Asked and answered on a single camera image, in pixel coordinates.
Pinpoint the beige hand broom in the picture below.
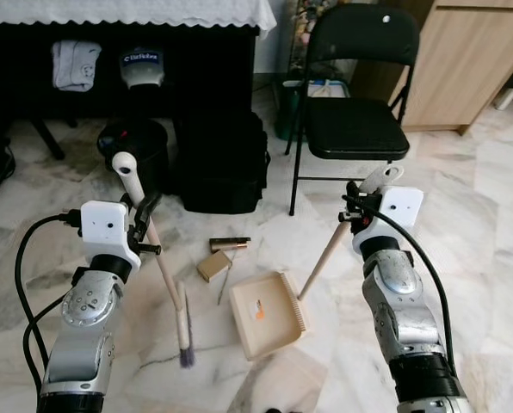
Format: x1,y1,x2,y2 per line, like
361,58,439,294
111,151,196,370

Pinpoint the small cardboard box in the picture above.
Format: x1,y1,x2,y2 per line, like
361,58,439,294
196,250,233,283

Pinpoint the beige long-handled dustpan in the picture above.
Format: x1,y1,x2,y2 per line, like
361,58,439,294
228,164,406,361

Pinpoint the black folding chair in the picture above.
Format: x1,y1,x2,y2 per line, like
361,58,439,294
288,3,422,217

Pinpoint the large black bag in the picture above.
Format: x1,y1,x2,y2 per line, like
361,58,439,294
172,110,271,215

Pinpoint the brown tube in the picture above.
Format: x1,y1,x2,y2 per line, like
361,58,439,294
208,237,251,252

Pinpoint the thin grey stick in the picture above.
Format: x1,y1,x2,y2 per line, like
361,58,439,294
217,262,234,306

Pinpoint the white blue package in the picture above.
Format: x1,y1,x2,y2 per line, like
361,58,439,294
311,78,353,98

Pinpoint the green bin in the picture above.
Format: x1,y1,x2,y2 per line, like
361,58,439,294
274,73,354,143

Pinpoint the grey folded cloth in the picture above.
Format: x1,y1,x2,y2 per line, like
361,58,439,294
52,40,102,92

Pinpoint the black table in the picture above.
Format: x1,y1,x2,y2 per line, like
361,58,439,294
0,22,259,160

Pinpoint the floral patterned curtain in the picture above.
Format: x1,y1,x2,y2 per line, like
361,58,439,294
291,0,328,74

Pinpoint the light wooden cabinet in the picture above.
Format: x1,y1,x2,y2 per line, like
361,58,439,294
351,0,513,135

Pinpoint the white lace tablecloth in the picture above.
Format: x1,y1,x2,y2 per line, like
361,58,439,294
0,0,277,40

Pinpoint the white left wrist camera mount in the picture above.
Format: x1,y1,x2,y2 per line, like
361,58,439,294
79,200,142,270

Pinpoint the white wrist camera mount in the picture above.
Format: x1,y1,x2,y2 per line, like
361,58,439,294
352,184,425,257
79,200,142,270

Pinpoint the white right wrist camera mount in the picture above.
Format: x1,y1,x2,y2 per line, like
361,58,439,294
352,184,425,257

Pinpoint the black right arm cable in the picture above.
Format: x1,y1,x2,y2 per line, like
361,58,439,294
341,194,454,362

